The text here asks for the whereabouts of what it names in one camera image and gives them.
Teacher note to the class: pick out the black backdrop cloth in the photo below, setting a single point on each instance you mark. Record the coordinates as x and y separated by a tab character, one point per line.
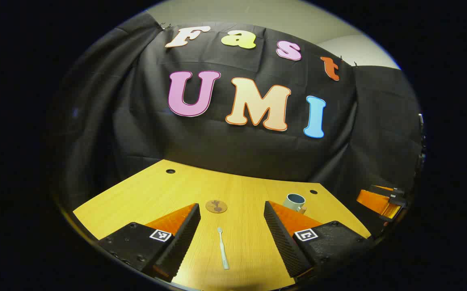
225	149

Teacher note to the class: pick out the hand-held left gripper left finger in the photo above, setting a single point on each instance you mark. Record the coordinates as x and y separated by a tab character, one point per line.
185	238

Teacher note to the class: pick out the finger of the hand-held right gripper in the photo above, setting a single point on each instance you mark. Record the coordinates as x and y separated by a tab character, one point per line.
389	192
377	203

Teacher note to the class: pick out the wooden desktop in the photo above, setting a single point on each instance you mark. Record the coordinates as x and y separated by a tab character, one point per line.
156	190

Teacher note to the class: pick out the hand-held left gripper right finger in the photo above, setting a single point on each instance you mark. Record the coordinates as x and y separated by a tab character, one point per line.
282	238

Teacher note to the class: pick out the round wooden coaster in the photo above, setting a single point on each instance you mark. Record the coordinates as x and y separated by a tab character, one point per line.
216	206

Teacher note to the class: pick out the white toothbrush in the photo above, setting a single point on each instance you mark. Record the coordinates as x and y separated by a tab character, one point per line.
223	252

